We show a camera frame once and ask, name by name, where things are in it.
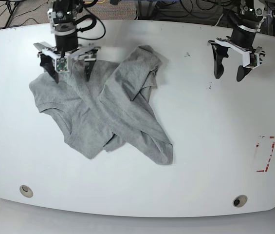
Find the black tripod stand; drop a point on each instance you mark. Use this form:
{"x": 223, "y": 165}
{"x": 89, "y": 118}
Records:
{"x": 8, "y": 12}

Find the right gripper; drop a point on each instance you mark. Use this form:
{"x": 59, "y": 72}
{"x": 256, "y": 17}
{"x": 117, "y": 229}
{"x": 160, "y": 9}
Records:
{"x": 66, "y": 50}

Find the red tape rectangle marking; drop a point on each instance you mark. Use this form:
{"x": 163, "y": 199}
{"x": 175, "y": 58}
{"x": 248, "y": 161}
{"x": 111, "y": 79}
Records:
{"x": 263, "y": 153}

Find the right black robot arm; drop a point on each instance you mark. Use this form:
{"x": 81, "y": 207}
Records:
{"x": 68, "y": 18}

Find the grey t-shirt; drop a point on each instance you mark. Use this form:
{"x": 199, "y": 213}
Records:
{"x": 108, "y": 108}

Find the table grommet hole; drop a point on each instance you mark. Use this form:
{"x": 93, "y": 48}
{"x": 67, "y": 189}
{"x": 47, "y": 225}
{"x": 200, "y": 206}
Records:
{"x": 240, "y": 201}
{"x": 26, "y": 191}

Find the left table grommet hole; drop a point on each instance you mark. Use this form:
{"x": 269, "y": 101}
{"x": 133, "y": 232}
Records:
{"x": 26, "y": 191}

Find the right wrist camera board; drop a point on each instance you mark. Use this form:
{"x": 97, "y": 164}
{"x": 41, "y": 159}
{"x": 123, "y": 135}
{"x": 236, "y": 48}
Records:
{"x": 61, "y": 65}

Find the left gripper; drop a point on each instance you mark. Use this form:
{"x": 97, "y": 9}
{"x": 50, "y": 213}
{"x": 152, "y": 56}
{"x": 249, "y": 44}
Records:
{"x": 241, "y": 41}

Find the right table grommet hole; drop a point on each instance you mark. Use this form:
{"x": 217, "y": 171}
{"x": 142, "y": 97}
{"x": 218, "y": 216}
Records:
{"x": 240, "y": 201}

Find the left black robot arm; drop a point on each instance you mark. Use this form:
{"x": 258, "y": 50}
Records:
{"x": 246, "y": 23}

